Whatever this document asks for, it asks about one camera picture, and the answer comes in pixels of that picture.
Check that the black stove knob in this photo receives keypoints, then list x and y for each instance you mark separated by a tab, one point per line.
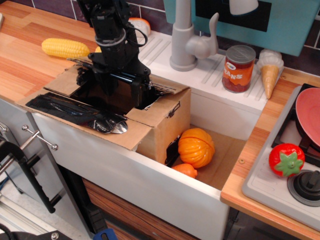
305	187

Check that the white orange toy cheese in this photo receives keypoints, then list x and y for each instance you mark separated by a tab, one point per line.
142	26

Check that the red toy tomato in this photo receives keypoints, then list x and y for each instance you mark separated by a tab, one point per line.
286	160

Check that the orange toy carrot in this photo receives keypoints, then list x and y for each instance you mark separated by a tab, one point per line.
187	169

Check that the grey toy stove top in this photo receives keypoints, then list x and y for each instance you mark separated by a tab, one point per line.
269	189

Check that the orange toy pumpkin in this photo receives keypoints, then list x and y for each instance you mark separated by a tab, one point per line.
196	147

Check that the white toy sink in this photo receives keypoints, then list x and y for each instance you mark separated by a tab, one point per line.
136	165

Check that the grey toy faucet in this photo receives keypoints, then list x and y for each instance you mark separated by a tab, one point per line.
186	47

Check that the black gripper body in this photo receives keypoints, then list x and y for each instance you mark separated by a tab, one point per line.
123	62

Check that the white cup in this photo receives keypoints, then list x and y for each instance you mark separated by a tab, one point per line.
242	7

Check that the taped cardboard box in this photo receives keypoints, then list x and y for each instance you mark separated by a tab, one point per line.
112	110

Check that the toy ice cream cone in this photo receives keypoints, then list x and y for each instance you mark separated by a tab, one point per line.
270	63

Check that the orange beans can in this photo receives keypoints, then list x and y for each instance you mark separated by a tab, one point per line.
238	68

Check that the black metal clamp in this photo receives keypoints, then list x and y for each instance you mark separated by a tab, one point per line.
16	154

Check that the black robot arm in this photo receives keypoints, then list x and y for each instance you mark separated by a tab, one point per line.
110	21

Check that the yellow toy corn cob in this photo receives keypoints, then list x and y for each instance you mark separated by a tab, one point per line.
65	48

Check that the metal drawer handle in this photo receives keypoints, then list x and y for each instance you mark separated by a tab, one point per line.
37	135

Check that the teal toy microwave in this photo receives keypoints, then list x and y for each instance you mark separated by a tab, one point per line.
279	25

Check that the pink plate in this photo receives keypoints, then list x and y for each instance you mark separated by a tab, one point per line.
308	113

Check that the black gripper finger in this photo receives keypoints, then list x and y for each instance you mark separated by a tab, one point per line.
107	82
140	93

